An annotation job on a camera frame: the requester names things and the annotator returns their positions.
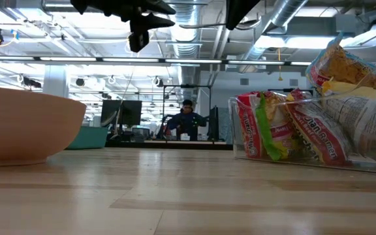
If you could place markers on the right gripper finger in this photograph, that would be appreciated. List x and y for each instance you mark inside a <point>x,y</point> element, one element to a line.
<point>246,8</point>
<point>233,13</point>

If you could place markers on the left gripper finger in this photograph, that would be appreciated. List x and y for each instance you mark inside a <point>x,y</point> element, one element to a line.
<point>157,7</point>
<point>155,21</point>

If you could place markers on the silver blue food packet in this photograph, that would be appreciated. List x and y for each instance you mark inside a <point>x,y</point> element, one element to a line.
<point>348,68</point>

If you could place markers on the small red ramen packet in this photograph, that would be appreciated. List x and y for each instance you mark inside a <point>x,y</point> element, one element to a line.
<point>268,137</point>

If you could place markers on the small teal plastic bin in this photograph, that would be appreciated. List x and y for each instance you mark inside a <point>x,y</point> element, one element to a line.
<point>88,138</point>

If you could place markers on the roast beef ramen packet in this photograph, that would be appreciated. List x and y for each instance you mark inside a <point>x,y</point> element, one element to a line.
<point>322,137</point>

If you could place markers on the black background robot arm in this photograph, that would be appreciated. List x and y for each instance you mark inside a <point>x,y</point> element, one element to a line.
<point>163,129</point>

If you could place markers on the long ceiling light strip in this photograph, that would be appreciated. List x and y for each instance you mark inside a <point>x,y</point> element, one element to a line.
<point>77,59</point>

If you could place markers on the black desk monitor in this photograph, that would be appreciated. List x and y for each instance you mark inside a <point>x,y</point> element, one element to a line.
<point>111,112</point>
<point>132,112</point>

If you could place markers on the person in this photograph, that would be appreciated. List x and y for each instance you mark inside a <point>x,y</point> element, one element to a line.
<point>188,122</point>

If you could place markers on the black background equipment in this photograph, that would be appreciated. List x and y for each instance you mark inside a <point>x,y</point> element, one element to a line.
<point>214,122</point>

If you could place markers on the clear plastic container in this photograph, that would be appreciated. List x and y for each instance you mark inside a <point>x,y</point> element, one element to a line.
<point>364,166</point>

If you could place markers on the slim silver duct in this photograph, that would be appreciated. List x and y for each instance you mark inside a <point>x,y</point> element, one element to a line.
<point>282,13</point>

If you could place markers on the large ribbed silver duct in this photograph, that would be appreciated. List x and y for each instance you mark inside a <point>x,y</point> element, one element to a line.
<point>184,42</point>

